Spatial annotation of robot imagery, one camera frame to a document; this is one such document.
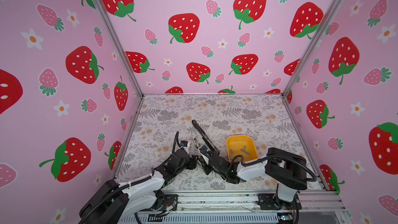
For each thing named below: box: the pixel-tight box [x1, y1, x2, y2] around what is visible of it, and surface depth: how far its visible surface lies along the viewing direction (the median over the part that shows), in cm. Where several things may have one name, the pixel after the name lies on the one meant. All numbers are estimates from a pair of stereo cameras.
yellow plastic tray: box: [226, 135, 259, 163], surface depth 94 cm
